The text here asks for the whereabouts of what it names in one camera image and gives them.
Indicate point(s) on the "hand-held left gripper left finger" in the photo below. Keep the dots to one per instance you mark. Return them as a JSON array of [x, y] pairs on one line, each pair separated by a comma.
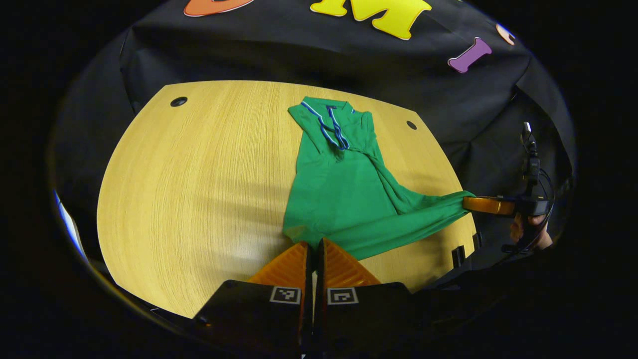
[[306, 319]]

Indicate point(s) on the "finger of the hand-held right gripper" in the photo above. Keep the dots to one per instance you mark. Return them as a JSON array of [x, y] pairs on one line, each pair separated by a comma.
[[488, 205]]

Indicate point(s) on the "green T-shirt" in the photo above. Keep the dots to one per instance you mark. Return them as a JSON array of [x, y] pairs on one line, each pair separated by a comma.
[[344, 199]]

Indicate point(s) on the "black table edge bracket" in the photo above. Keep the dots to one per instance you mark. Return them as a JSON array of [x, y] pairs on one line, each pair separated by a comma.
[[477, 241], [458, 257]]

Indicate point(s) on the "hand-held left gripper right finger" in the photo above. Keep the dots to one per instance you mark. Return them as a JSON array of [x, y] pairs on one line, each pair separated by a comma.
[[321, 319]]

